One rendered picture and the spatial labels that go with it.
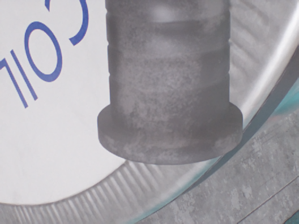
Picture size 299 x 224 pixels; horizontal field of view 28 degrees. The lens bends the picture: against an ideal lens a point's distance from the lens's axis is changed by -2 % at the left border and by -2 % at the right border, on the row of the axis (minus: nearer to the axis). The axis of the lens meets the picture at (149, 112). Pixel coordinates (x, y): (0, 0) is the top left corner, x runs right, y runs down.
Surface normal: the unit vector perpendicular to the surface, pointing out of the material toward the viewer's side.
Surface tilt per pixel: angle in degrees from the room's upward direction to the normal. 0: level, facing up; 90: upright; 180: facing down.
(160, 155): 54
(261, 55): 89
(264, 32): 89
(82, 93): 90
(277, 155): 0
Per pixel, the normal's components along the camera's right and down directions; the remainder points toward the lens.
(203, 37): 0.50, 0.30
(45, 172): -0.70, 0.34
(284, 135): 0.61, -0.18
